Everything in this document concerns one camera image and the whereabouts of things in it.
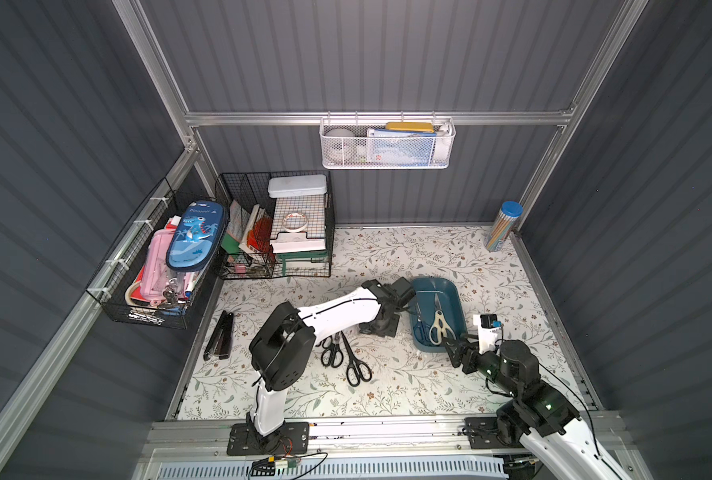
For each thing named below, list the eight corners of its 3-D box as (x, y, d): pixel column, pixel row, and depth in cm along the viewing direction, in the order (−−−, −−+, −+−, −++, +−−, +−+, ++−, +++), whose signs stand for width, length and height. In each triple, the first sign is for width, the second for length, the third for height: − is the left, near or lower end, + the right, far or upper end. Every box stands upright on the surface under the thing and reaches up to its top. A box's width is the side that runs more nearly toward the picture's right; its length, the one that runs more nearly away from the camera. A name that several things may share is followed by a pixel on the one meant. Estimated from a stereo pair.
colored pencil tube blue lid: (480, 248, 116) (499, 209, 101) (489, 237, 120) (507, 198, 104) (495, 255, 114) (516, 217, 98) (503, 245, 117) (524, 206, 101)
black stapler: (209, 361, 88) (203, 356, 85) (224, 316, 98) (219, 310, 95) (227, 361, 88) (223, 356, 85) (240, 316, 98) (236, 310, 95)
